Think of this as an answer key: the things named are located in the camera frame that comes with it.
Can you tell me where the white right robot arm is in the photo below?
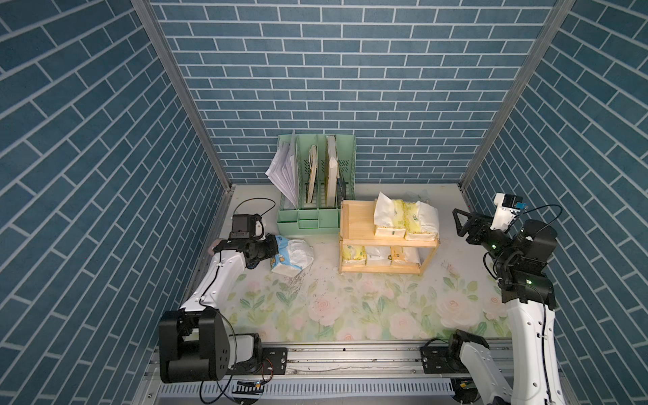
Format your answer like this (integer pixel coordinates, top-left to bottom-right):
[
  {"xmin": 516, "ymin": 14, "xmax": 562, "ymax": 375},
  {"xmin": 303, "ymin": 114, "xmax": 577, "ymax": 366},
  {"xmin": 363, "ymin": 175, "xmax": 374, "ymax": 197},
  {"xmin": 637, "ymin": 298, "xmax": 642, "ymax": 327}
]
[{"xmin": 449, "ymin": 209, "xmax": 566, "ymax": 404}]

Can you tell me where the white paper stack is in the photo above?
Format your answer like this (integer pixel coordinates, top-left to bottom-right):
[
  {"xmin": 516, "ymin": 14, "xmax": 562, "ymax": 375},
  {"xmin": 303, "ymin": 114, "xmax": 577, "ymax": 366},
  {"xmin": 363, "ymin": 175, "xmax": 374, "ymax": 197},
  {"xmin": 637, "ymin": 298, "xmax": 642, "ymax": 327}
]
[{"xmin": 265, "ymin": 142, "xmax": 299, "ymax": 209}]

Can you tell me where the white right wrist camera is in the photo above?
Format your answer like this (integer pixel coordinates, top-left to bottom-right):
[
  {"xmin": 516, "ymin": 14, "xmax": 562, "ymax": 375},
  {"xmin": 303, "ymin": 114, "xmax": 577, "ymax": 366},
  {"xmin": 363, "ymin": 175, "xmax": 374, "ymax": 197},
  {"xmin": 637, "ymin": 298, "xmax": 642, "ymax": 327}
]
[{"xmin": 490, "ymin": 192, "xmax": 527, "ymax": 233}]

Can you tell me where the aluminium right corner post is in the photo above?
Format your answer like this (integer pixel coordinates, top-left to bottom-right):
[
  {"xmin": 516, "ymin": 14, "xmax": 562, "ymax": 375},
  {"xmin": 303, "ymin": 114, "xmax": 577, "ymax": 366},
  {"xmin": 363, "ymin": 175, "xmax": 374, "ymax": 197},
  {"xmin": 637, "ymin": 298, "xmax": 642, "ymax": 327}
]
[{"xmin": 458, "ymin": 0, "xmax": 575, "ymax": 195}]

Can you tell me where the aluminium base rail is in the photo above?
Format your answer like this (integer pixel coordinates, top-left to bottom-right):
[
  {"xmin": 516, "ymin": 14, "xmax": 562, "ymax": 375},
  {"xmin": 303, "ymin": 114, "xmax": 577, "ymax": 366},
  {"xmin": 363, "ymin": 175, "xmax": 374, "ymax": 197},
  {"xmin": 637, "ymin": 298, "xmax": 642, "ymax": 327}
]
[{"xmin": 133, "ymin": 340, "xmax": 482, "ymax": 404}]

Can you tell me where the orange lower tissue pack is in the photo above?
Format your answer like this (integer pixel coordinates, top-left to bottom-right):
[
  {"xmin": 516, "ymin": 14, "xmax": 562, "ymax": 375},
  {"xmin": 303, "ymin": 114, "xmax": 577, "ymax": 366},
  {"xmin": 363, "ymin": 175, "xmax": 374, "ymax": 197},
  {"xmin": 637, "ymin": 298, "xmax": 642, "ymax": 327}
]
[{"xmin": 391, "ymin": 246, "xmax": 421, "ymax": 267}]

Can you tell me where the blue tissue pack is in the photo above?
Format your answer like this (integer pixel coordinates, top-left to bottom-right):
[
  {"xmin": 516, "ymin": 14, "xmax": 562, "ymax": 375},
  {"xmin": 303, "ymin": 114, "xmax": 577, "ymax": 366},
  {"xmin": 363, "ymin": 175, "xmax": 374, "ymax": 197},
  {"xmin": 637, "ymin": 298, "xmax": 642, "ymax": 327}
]
[{"xmin": 271, "ymin": 236, "xmax": 315, "ymax": 278}]

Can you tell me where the green plastic file organizer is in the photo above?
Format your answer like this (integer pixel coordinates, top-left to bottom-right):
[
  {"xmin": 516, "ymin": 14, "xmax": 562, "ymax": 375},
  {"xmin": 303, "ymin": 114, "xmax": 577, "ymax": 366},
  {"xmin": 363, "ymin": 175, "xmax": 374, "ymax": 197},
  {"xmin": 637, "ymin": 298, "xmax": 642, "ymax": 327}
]
[{"xmin": 277, "ymin": 134, "xmax": 356, "ymax": 237}]

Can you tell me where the wooden two-tier shelf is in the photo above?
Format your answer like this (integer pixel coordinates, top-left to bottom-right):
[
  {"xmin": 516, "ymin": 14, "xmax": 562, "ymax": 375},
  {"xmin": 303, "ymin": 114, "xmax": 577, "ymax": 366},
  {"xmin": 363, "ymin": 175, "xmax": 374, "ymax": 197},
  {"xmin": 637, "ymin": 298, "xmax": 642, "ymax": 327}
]
[{"xmin": 339, "ymin": 201, "xmax": 440, "ymax": 275}]

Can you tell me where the aluminium corner post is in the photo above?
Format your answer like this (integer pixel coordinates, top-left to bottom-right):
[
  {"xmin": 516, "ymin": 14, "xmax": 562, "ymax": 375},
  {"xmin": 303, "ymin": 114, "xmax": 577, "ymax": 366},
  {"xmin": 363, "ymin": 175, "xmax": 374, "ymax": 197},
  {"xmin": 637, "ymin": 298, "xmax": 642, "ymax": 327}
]
[
  {"xmin": 130, "ymin": 0, "xmax": 233, "ymax": 191},
  {"xmin": 458, "ymin": 0, "xmax": 575, "ymax": 195}
]

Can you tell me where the brown edged book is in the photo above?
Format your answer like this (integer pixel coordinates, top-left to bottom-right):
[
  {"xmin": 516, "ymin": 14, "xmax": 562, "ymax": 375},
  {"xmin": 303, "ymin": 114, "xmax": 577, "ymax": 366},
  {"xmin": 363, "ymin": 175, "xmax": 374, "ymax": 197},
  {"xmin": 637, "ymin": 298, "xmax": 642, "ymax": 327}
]
[{"xmin": 305, "ymin": 145, "xmax": 318, "ymax": 204}]

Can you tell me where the floral table mat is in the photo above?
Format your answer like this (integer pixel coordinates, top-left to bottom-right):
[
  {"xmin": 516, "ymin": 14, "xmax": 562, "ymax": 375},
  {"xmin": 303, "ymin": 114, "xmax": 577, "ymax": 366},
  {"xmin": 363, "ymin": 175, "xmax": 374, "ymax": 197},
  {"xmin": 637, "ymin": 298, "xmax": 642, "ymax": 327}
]
[{"xmin": 222, "ymin": 238, "xmax": 511, "ymax": 343}]

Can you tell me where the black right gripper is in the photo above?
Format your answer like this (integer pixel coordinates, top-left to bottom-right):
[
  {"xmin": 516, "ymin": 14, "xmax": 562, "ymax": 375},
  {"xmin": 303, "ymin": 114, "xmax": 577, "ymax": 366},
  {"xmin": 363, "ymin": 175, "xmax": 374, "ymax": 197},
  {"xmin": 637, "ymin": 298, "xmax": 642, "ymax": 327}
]
[{"xmin": 452, "ymin": 209, "xmax": 513, "ymax": 268}]

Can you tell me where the aluminium left corner post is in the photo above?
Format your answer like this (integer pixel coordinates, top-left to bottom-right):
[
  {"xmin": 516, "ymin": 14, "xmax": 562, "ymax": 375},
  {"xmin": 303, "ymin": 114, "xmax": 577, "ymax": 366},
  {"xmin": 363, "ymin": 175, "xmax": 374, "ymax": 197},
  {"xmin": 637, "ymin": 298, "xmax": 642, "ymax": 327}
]
[{"xmin": 130, "ymin": 0, "xmax": 233, "ymax": 191}]

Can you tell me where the white tissue pack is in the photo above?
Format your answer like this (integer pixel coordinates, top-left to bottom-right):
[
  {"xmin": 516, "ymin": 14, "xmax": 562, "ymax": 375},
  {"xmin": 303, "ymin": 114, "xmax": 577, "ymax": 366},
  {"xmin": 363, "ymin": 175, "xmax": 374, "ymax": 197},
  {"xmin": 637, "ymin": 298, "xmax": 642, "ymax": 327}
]
[{"xmin": 365, "ymin": 246, "xmax": 392, "ymax": 267}]

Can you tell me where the yellow green tissue pack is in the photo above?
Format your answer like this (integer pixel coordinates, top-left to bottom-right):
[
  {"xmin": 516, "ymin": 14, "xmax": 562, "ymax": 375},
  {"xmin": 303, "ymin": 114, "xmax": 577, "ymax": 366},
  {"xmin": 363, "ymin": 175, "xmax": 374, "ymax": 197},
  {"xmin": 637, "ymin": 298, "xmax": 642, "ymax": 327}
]
[{"xmin": 403, "ymin": 202, "xmax": 440, "ymax": 241}]

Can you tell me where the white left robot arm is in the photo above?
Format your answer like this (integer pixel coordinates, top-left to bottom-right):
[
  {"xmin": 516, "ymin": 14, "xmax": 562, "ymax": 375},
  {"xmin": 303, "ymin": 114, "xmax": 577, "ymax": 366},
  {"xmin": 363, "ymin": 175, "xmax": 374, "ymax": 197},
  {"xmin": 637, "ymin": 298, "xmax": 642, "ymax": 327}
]
[{"xmin": 158, "ymin": 214, "xmax": 278, "ymax": 384}]

